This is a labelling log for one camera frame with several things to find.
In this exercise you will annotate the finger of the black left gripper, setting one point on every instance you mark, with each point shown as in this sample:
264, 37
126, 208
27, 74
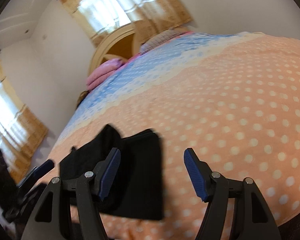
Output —
35, 174

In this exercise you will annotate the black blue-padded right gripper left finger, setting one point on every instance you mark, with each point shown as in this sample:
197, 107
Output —
51, 216

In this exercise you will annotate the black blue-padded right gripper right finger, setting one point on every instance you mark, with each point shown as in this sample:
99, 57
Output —
252, 217

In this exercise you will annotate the black pants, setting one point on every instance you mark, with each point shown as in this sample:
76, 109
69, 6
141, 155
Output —
137, 188

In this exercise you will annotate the dark maroon dotted garment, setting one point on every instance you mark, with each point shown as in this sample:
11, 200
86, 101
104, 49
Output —
291, 229

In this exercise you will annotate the beige side window curtain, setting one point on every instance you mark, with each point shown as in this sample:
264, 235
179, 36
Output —
21, 132

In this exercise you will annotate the brown fuzzy item beside bed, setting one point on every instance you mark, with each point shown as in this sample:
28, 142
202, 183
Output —
81, 97

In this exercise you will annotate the folded pink blanket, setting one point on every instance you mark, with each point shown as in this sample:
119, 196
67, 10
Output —
102, 72

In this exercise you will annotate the peach blue patterned bedspread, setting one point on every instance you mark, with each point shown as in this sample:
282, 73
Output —
234, 99

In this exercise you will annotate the cream wooden headboard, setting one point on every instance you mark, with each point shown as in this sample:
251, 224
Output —
122, 43

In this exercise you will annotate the beige patterned window curtain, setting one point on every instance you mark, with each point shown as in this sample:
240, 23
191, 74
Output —
99, 18

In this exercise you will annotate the plaid pillow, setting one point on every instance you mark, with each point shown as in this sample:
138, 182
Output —
160, 39

